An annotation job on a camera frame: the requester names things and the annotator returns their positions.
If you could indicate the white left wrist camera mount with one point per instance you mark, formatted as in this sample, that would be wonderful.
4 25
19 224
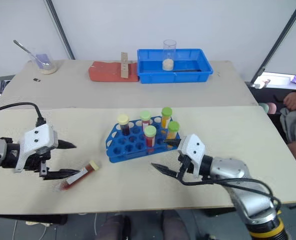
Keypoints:
39 136

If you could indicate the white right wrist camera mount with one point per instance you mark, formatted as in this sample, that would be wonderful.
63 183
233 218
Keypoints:
191 147

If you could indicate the wooden strip with holes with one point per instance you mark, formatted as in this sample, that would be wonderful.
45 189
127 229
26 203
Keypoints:
124 65

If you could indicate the small black clip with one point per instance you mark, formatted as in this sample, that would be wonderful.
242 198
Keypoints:
36 80

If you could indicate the yellow tube green cap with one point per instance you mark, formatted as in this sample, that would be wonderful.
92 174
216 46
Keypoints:
166 116

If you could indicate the red tube light green cap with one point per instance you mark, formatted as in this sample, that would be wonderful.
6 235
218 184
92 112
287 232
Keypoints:
150 136
145 118

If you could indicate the blue plastic bin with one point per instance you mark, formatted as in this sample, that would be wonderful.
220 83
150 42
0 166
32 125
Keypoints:
148 75

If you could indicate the bystander bare hand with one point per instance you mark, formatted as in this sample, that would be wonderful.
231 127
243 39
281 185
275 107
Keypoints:
293 101

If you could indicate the glass beaker with powder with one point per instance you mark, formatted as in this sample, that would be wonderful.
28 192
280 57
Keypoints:
48 68

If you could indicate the clear plastic cylinder with powder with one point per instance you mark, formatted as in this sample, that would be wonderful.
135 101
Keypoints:
168 63

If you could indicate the red flat sponge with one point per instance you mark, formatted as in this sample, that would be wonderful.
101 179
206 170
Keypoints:
105 72

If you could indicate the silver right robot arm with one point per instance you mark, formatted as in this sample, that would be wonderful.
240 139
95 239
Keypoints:
240 175

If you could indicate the black frame pole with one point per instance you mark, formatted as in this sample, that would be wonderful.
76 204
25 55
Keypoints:
280 37
60 30

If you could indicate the orange tube green cap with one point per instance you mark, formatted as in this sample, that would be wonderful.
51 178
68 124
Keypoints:
173 130

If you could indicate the dark red tube yellow cap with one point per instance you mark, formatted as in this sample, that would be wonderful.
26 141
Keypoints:
124 123

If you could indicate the blue test tube rack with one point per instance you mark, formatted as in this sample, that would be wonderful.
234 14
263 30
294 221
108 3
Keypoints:
124 147

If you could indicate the metal spoon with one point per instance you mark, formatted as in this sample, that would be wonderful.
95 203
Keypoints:
23 48

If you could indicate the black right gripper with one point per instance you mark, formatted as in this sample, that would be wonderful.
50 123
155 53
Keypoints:
185 165

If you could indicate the dark rounded shape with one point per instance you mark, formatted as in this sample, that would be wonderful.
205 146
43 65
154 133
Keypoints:
113 228

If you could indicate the grey bystander clothing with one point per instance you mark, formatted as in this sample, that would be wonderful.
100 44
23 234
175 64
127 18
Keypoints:
295 125

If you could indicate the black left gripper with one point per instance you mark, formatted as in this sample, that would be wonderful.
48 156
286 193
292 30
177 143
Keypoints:
35 160

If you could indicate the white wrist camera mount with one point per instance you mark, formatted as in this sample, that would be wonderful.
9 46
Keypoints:
191 147
39 136

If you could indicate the red tube pale yellow cap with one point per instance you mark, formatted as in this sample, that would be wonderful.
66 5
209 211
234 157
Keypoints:
79 175

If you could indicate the purple paper piece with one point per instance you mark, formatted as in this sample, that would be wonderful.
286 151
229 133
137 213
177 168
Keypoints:
43 59

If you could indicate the pastel round discs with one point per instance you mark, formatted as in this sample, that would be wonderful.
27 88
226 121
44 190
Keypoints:
268 107

